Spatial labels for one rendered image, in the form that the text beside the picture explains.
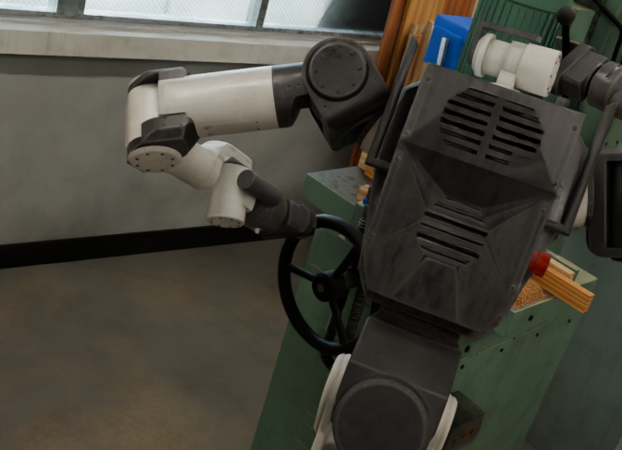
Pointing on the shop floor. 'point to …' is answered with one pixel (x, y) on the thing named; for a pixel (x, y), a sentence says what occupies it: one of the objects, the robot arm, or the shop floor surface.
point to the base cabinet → (282, 431)
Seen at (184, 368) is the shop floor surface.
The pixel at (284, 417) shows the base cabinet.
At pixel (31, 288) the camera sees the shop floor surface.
